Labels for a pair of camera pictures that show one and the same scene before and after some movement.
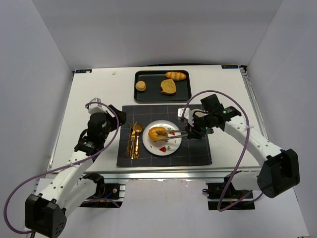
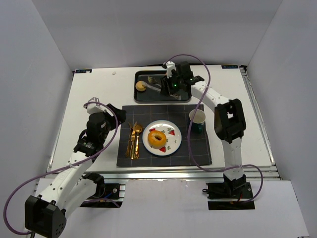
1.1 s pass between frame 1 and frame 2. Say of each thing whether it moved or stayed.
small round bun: stayed
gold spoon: stayed
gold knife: stayed
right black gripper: moved
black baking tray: stayed
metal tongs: moved
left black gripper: stayed
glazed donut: moved
